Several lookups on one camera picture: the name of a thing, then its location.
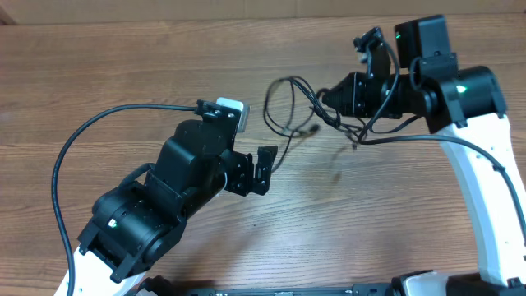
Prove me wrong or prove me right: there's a right camera cable black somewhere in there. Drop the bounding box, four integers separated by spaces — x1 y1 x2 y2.
356 38 525 238

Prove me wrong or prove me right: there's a left camera cable black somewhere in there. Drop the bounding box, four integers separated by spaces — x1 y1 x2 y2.
50 103 198 296

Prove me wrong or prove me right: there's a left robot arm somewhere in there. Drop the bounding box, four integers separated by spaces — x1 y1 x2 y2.
56 118 278 295

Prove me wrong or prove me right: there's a camera cable black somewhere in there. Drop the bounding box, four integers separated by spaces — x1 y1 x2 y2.
356 38 525 238
50 103 198 296

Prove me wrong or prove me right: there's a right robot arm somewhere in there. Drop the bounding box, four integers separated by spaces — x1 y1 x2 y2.
321 15 525 295

